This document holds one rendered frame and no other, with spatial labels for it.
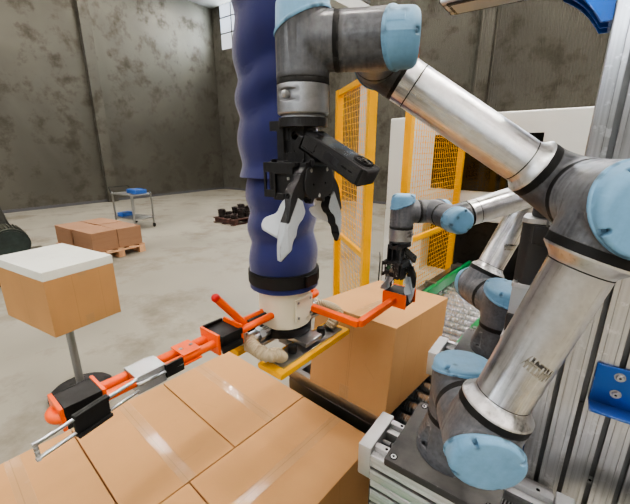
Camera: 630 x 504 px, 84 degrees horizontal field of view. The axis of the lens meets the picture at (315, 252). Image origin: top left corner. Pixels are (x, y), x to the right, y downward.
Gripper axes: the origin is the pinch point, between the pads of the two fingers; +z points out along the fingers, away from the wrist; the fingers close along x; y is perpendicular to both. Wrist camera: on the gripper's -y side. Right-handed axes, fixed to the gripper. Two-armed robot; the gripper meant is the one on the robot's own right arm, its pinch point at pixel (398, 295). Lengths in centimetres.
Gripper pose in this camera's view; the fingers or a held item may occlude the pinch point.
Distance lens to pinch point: 126.8
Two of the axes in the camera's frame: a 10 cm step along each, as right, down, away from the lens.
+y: -6.3, 2.2, -7.5
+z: 0.0, 9.6, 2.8
